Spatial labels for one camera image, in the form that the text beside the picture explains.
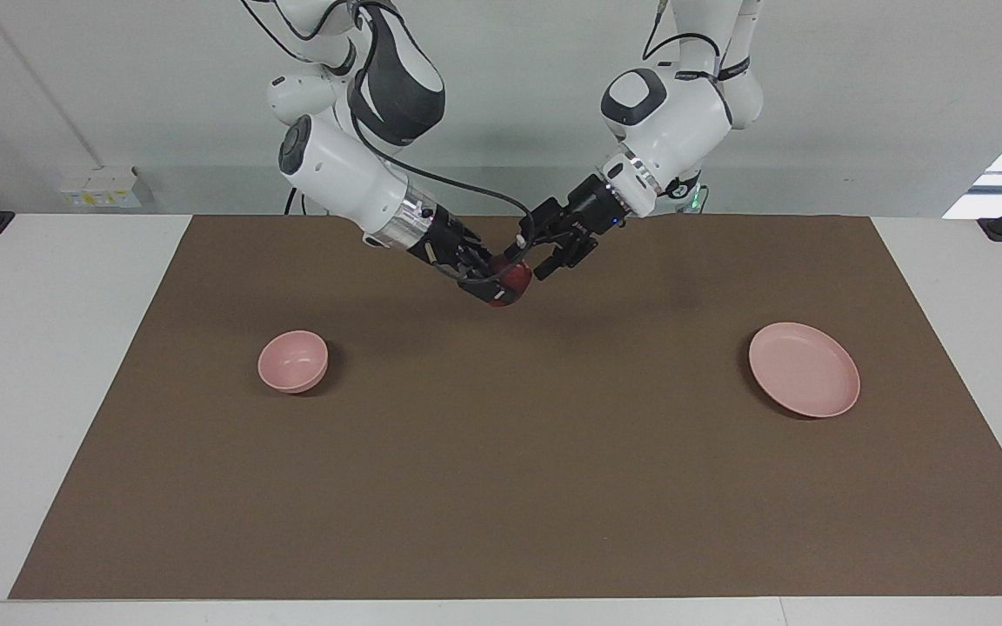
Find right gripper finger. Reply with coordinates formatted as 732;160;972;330
464;230;502;272
447;261;519;307

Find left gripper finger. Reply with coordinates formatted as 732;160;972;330
534;228;598;281
514;198;570;251

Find dark red apple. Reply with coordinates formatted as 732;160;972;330
488;263;533;308

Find pink bowl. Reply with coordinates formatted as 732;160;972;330
257;330;330;395

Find pink plate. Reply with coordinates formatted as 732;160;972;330
748;322;862;419

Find brown table mat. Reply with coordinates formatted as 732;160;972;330
8;215;1002;601

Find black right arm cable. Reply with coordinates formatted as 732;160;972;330
240;0;538;262

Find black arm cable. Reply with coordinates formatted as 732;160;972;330
240;0;538;262
643;0;730;63

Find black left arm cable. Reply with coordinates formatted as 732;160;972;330
643;0;730;63

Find white wall socket box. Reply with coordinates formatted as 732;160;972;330
59;170;144;210

